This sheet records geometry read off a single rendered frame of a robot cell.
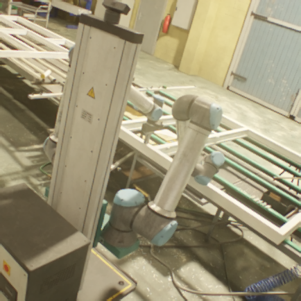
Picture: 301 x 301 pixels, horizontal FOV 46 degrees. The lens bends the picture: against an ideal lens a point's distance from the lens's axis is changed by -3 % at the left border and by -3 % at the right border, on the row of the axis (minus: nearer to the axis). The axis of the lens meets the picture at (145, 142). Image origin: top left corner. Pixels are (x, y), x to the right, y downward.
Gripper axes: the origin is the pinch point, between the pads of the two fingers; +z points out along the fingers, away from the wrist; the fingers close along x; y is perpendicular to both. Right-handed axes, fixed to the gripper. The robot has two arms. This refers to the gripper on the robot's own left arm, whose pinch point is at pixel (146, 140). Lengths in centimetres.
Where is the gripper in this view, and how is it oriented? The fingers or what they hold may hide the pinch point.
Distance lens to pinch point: 259.5
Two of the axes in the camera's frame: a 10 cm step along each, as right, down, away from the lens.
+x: -6.8, 1.3, -7.2
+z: -2.5, 8.8, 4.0
